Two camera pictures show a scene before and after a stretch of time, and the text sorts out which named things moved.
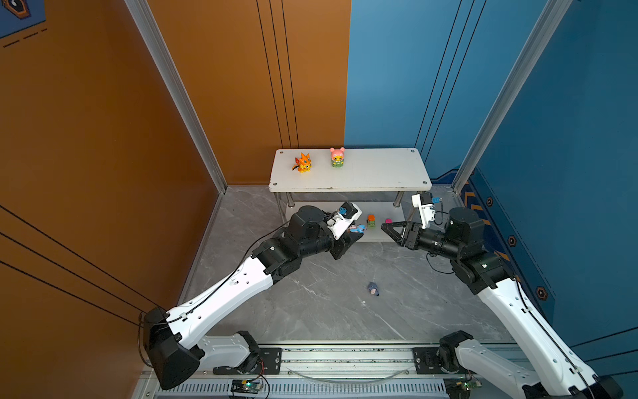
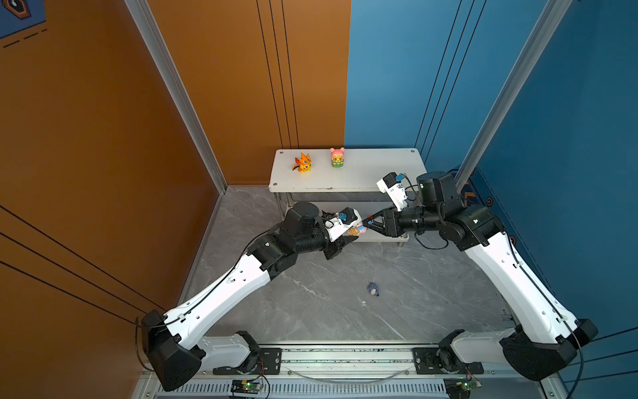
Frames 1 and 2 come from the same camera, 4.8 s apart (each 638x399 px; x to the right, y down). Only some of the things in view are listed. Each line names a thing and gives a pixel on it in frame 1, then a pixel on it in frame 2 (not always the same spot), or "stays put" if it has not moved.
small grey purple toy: [373, 288] stays put
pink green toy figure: [337, 156] stays put
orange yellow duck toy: [303, 164] stays put
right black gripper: [412, 236] to [391, 222]
